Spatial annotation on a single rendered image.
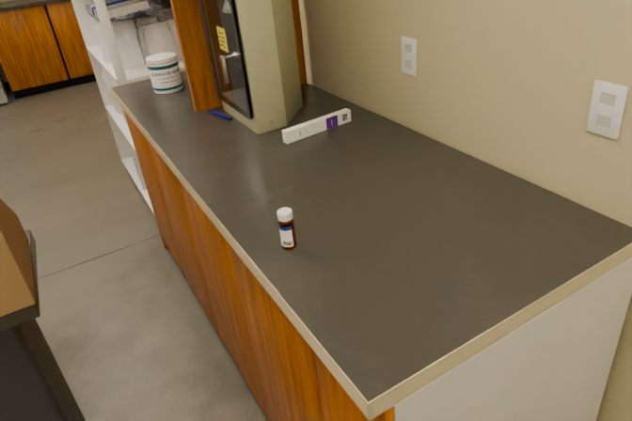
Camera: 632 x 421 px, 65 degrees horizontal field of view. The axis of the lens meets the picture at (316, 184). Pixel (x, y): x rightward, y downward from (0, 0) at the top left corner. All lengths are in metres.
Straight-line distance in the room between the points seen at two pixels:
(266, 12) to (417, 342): 1.09
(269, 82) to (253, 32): 0.17
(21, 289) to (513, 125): 1.17
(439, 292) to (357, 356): 0.21
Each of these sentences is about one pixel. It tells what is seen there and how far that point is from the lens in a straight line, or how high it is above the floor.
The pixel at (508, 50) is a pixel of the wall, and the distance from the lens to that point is 1.33.
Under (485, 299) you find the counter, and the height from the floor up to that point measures 0.94.
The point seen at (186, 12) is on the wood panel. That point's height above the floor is 1.30.
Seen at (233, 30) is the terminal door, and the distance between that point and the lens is 1.60.
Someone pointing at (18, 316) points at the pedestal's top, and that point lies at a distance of 1.20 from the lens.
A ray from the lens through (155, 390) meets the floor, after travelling 2.19.
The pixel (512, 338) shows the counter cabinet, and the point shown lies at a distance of 0.99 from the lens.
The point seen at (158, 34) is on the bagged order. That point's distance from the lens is 2.83.
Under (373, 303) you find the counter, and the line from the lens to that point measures 0.94.
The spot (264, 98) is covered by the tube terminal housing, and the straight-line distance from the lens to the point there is 1.65.
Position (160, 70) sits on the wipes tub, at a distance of 2.25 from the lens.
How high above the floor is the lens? 1.58
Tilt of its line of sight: 29 degrees down
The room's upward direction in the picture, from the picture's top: 6 degrees counter-clockwise
